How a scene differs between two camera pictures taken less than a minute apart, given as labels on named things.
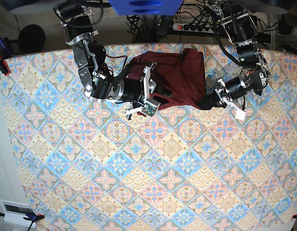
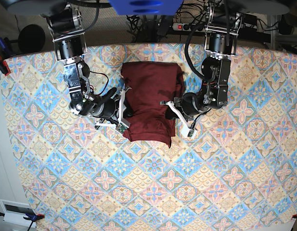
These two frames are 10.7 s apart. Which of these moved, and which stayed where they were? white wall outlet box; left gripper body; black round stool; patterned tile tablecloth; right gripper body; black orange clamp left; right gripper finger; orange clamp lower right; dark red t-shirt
Moved: right gripper finger; left gripper body; dark red t-shirt; right gripper body
Stayed: black orange clamp left; black round stool; patterned tile tablecloth; white wall outlet box; orange clamp lower right
